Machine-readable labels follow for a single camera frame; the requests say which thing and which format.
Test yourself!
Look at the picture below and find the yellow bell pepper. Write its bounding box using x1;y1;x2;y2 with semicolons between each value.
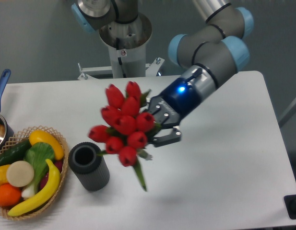
0;164;10;186

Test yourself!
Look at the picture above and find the yellow lemon squash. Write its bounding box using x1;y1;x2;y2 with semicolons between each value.
29;129;64;161

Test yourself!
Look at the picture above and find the woven wicker basket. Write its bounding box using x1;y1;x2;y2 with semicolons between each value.
0;126;69;221

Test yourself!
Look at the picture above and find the dark grey ribbed vase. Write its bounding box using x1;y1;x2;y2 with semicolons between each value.
68;142;110;191

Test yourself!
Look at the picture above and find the red tulip bouquet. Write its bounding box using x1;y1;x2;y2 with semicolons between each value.
88;81;161;191

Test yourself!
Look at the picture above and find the white frame at right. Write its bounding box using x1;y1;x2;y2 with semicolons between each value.
278;97;296;128

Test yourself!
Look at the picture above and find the black device at table edge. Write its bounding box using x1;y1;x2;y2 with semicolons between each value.
284;195;296;219

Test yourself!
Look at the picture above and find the green bok choy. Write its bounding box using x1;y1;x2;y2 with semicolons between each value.
22;142;55;199

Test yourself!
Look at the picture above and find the purple red radish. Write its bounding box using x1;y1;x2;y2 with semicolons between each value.
39;160;63;190

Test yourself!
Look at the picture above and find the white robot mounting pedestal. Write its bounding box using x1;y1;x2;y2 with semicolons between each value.
78;13;165;80

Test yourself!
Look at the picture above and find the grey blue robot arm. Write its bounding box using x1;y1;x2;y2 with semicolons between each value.
71;0;254;147

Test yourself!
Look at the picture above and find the green cucumber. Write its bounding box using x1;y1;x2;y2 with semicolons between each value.
0;139;31;166

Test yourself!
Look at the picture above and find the blue handled saucepan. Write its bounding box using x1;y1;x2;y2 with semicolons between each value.
0;69;14;150

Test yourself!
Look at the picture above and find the yellow banana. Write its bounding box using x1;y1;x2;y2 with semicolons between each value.
8;159;60;217

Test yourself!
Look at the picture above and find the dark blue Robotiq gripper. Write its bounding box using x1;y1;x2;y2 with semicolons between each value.
147;77;202;147

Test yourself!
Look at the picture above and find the beige round slice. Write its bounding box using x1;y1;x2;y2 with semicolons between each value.
6;161;35;187

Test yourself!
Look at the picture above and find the orange fruit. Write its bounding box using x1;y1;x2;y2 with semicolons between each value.
0;184;22;207

